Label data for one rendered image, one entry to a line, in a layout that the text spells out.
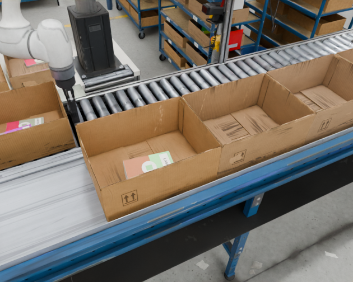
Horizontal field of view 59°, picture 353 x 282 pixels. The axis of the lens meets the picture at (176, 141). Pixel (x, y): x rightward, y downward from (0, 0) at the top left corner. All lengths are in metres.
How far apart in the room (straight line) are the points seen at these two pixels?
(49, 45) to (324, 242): 1.82
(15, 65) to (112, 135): 1.08
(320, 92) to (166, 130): 0.77
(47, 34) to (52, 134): 0.41
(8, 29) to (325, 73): 1.35
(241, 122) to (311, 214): 1.10
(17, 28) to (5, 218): 0.64
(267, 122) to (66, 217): 0.85
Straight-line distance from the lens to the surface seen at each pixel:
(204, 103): 1.25
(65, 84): 1.29
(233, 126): 1.31
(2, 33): 1.28
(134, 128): 1.16
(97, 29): 1.79
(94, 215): 1.04
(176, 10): 3.26
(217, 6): 1.85
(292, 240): 2.10
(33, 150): 1.41
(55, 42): 1.19
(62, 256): 0.95
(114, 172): 1.12
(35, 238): 1.04
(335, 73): 1.64
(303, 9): 2.99
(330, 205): 2.36
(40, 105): 1.62
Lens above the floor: 1.73
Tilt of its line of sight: 44 degrees down
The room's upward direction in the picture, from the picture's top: 2 degrees clockwise
